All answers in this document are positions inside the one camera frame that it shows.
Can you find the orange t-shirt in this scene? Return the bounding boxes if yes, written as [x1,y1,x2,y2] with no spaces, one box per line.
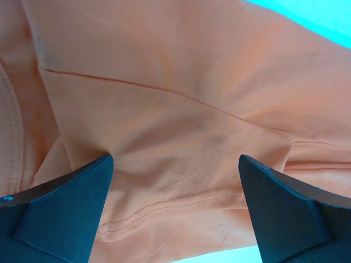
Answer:
[1,1,350,262]

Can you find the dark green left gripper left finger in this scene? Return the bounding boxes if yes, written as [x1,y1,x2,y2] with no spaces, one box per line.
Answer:
[1,155,114,262]

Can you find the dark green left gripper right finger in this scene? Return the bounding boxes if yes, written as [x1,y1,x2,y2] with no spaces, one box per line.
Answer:
[239,155,350,263]

